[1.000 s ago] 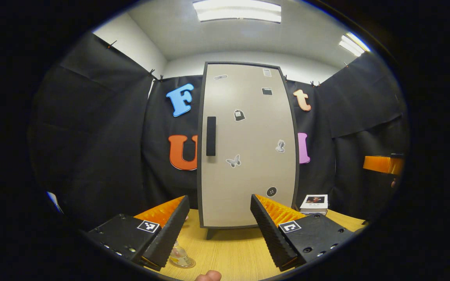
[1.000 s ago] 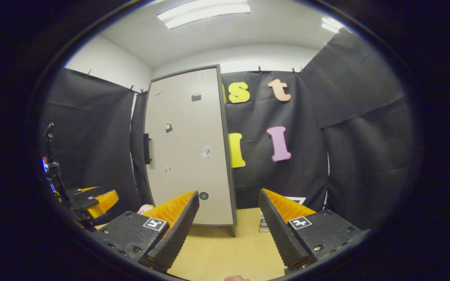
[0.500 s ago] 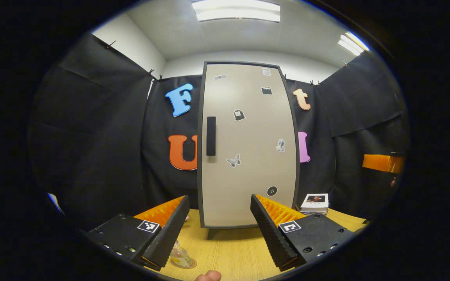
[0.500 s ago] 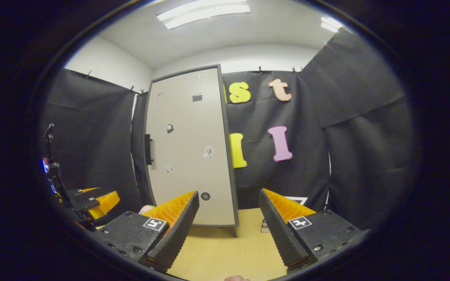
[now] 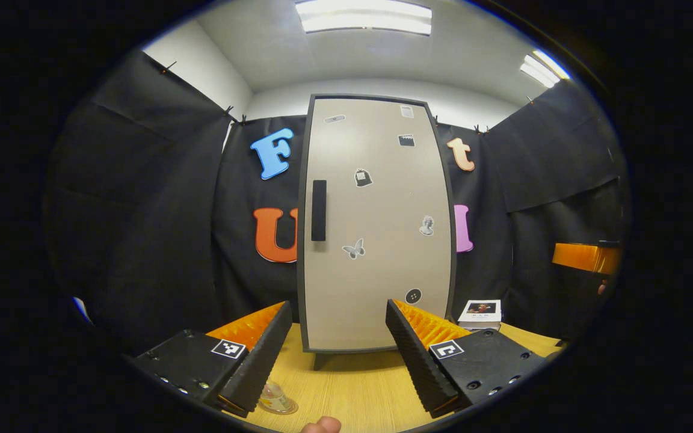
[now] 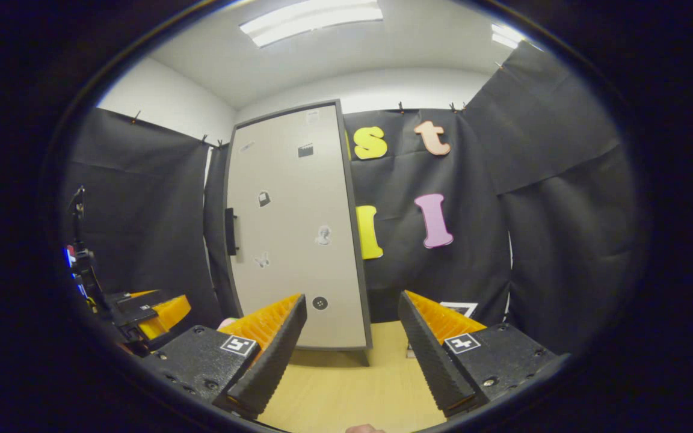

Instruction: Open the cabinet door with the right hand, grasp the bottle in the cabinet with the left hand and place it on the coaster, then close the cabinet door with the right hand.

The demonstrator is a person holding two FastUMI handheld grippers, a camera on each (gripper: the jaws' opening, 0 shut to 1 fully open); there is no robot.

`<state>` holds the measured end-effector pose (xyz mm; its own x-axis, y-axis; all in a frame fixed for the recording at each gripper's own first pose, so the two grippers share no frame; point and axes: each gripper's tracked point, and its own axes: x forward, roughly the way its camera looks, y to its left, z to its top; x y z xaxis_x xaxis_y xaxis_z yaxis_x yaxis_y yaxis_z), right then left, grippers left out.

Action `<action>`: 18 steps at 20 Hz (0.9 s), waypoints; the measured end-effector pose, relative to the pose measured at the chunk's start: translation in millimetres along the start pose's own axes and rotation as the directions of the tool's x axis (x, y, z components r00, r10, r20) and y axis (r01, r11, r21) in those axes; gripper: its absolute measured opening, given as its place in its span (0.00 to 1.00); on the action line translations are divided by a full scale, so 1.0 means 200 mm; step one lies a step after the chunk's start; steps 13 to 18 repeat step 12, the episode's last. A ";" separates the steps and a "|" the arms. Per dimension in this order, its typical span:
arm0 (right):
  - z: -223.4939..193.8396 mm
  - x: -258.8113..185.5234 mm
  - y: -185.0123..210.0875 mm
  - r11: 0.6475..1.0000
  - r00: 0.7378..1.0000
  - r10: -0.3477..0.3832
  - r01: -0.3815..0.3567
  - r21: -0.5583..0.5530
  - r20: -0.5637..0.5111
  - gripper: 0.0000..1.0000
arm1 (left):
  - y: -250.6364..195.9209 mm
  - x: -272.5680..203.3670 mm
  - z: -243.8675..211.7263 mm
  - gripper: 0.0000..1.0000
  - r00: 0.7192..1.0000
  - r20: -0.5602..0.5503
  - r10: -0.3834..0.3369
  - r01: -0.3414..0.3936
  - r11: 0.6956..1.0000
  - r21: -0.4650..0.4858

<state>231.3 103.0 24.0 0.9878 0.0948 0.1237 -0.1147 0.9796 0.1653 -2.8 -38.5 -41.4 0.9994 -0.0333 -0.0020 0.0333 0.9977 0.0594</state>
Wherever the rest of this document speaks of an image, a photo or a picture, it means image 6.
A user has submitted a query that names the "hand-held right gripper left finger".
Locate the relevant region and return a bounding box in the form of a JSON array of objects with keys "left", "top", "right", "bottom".
[{"left": 139, "top": 293, "right": 308, "bottom": 420}]

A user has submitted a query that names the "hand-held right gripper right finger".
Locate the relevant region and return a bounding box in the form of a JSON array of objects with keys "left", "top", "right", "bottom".
[{"left": 397, "top": 290, "right": 570, "bottom": 419}]

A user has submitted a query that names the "grey cabinet door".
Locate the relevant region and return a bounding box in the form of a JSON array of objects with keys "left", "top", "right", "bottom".
[{"left": 224, "top": 103, "right": 366, "bottom": 348}]

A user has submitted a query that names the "black backdrop cloth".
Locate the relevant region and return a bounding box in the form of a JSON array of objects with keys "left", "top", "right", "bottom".
[{"left": 61, "top": 42, "right": 639, "bottom": 355}]

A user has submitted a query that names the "black door handle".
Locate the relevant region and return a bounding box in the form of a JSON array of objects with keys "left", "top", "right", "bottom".
[{"left": 225, "top": 207, "right": 240, "bottom": 256}]

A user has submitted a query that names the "small ceiling light panel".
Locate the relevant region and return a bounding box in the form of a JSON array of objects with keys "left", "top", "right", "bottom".
[{"left": 491, "top": 23, "right": 525, "bottom": 50}]

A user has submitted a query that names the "colourful printed board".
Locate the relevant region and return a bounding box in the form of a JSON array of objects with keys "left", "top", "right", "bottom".
[{"left": 64, "top": 244, "right": 90, "bottom": 300}]

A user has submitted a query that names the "dark grey cabinet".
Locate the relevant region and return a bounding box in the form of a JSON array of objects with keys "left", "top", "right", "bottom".
[{"left": 223, "top": 99, "right": 374, "bottom": 366}]

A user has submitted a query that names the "large ceiling light panel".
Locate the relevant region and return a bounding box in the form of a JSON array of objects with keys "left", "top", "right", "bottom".
[{"left": 239, "top": 0, "right": 383, "bottom": 49}]

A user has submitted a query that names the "white framed card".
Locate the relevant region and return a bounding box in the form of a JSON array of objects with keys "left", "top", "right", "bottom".
[{"left": 440, "top": 301, "right": 478, "bottom": 319}]

